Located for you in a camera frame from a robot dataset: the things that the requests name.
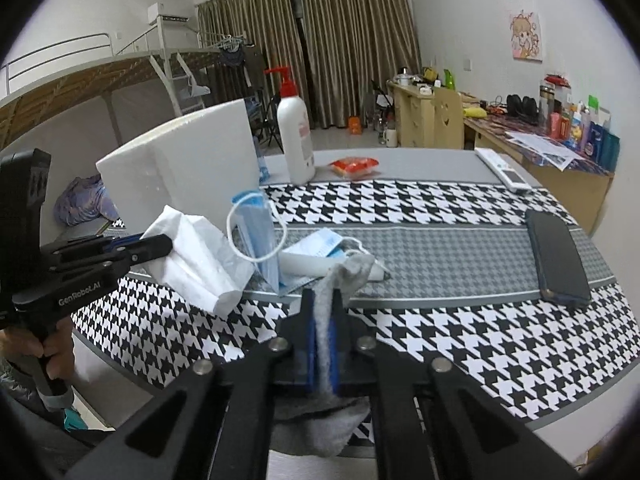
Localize white tissue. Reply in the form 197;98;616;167
142;206;254;318

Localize grey sock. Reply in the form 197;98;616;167
271;254;374;457

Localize blue face mask stack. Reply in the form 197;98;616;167
226;190;288;292

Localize person left hand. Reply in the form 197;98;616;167
1;316;75;380

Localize blue plaid quilt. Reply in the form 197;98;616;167
53;174;119;226

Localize loose blue face mask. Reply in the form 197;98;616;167
278;228;371;278

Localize white styrofoam box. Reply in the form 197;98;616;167
96;100;259;233

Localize metal bunk bed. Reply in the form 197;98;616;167
1;16;227;244

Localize houndstooth table mat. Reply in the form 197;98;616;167
74;180;639;425

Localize red orange snack packet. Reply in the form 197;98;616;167
329;156;380;180

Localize black folding chair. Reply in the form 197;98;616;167
245;89;284;152

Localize white pump lotion bottle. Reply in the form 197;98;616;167
265;66;316;185

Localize black smartphone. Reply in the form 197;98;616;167
525;210;591;309

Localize white remote control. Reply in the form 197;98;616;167
474;148;533;194

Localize wooden smiley chair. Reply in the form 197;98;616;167
434;88;464;150

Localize white papers on desk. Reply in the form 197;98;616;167
506;131;584;171

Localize wooden desk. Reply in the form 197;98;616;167
386;80;614;234

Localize brown window curtains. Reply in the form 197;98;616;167
196;0;421;128

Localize toiletry bottles cluster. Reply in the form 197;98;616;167
538;74;620;174

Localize wall air conditioner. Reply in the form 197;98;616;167
148;2;192;25

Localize anime girl wall poster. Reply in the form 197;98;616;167
510;11;542;62

